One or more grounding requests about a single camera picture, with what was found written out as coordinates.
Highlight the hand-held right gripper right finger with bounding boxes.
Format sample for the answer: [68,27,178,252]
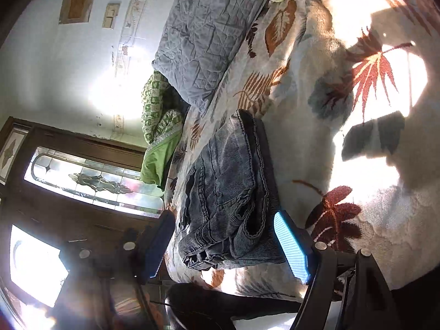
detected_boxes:
[273,211,403,330]

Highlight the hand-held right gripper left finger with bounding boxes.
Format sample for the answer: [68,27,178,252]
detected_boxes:
[58,209,177,330]

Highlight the blue-grey denim pants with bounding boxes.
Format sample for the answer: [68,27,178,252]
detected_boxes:
[177,109,287,271]

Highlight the stained glass window pane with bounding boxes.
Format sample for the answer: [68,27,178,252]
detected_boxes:
[23,145,165,216]

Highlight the leaf printed blanket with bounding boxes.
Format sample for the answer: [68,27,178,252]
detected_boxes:
[163,0,440,299]

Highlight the green patterned blanket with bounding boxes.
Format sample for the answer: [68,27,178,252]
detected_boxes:
[140,70,184,188]

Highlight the plain bright glass pane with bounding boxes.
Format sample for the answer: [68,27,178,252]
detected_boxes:
[7,224,70,309]

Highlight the grey quilted pillow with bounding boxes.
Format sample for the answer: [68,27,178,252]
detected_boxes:
[152,0,276,111]

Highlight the brown wooden window frame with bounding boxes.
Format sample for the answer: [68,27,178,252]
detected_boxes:
[0,116,169,330]

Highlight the beige wall switch plate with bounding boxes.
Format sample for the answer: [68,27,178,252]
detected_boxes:
[102,2,122,29]

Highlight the brown framed wall panel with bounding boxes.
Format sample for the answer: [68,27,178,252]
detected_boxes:
[58,0,101,25]

